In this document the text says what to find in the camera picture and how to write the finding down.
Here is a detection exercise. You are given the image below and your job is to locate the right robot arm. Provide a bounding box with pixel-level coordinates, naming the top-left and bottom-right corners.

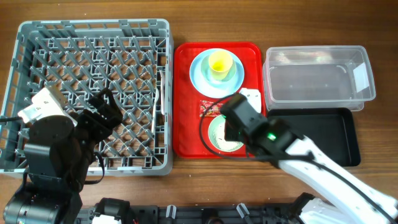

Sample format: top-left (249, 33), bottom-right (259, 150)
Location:
top-left (220, 94), bottom-right (397, 223)

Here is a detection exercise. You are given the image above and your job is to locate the white spoon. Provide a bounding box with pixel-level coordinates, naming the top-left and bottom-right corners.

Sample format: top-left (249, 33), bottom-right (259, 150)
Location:
top-left (151, 88), bottom-right (160, 134)

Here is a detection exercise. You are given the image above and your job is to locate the yellow plastic cup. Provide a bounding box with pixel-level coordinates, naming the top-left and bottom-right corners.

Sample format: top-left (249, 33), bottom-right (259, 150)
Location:
top-left (208, 49), bottom-right (234, 80)

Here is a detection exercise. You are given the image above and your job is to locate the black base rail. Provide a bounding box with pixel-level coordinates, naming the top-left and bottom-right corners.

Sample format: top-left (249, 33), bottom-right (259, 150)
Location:
top-left (75, 193), bottom-right (315, 224)

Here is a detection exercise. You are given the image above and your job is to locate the clear plastic bin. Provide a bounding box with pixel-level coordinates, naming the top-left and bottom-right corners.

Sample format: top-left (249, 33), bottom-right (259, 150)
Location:
top-left (263, 45), bottom-right (376, 111)

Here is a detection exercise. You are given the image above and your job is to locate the red snack wrapper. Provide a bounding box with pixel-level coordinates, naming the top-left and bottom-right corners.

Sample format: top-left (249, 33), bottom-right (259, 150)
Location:
top-left (199, 100), bottom-right (223, 117)

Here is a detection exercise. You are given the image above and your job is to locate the black plastic tray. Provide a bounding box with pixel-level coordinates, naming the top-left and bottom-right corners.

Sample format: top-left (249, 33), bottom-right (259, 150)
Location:
top-left (267, 108), bottom-right (361, 167)

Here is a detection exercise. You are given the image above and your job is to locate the red plastic tray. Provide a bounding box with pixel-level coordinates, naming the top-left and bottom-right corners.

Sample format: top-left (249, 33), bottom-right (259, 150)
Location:
top-left (172, 42), bottom-right (266, 159)

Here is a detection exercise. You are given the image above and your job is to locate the white fork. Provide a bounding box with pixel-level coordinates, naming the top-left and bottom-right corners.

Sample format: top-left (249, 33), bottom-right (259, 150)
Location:
top-left (160, 70), bottom-right (165, 115)

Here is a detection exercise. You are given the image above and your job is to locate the green bowl with rice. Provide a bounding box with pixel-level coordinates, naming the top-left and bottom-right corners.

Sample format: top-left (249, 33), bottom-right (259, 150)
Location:
top-left (208, 115), bottom-right (243, 152)

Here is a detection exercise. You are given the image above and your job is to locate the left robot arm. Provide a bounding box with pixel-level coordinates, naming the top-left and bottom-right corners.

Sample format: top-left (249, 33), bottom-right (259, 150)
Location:
top-left (3, 87), bottom-right (123, 223)

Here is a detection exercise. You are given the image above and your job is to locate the light blue plate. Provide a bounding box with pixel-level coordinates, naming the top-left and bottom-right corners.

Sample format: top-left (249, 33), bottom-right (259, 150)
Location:
top-left (189, 49), bottom-right (245, 98)

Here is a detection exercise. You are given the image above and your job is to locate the grey dishwasher rack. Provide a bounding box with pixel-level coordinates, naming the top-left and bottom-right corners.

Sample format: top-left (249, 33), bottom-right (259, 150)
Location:
top-left (1, 19), bottom-right (174, 178)

